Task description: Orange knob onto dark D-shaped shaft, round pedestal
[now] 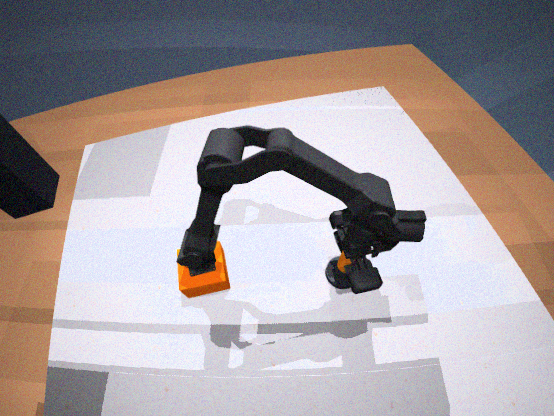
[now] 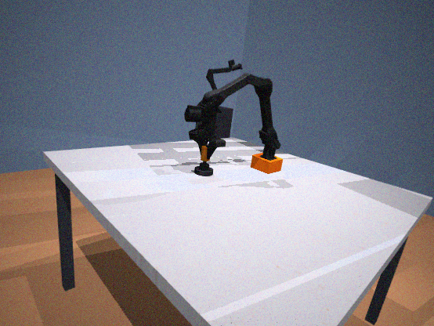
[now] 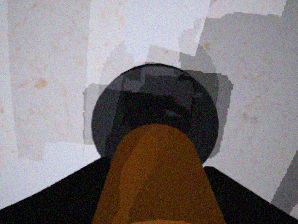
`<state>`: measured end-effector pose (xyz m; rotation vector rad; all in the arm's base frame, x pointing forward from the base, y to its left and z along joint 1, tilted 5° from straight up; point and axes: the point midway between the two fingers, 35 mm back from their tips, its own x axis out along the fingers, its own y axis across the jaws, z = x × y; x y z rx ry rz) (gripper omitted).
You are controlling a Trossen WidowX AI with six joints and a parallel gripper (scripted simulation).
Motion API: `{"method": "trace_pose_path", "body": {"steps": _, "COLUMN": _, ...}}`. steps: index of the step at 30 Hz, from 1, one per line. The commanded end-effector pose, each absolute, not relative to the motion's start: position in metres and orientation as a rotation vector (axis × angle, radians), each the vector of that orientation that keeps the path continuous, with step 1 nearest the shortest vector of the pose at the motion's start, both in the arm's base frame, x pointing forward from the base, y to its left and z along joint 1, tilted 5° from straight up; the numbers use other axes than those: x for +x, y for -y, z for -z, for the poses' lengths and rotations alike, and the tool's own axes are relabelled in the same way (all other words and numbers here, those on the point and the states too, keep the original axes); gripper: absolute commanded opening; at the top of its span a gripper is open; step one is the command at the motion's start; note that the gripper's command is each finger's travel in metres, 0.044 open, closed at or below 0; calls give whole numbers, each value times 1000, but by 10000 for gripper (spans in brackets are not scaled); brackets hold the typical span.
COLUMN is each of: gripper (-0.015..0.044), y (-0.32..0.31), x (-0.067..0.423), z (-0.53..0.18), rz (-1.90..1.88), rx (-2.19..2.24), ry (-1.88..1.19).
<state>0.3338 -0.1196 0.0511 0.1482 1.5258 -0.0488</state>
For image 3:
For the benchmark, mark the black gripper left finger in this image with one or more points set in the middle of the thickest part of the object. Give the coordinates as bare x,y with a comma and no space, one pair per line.
72,200

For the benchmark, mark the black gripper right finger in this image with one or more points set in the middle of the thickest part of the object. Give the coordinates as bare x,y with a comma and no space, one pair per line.
240,205

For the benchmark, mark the orange knob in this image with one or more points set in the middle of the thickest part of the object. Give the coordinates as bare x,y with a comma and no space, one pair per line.
156,177

